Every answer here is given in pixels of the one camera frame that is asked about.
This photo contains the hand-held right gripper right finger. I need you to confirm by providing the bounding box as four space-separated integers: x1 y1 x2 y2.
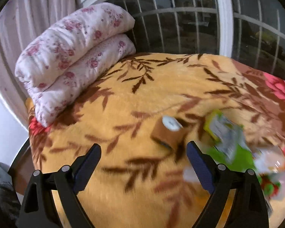
187 141 270 228

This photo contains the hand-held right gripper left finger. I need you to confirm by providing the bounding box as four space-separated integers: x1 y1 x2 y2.
15 143 102 228

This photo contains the green plastic packet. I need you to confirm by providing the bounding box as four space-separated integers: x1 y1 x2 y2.
209 144 257 172

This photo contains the yellow green printed carton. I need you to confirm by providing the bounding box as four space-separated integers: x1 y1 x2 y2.
203 109 246 164

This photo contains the brown tape roll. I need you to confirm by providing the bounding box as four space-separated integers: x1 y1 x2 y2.
151 115 184 150

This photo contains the clear white plastic wrapper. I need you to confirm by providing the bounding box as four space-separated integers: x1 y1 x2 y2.
253 146 285 174

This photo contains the yellow leaf printed blanket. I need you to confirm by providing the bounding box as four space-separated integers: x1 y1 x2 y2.
25 52 285 228

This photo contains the dark cloth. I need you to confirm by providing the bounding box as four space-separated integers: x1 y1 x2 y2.
0 161 23 228

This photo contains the folded floral quilt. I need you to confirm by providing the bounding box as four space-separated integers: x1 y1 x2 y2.
14 2 136 127

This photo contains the metal balcony railing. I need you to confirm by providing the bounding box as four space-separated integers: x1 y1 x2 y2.
123 0 285 60

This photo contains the pale floral curtain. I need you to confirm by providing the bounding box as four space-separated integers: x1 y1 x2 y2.
0 0 86 124

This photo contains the white window frame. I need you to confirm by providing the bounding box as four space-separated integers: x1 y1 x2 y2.
81 0 285 81

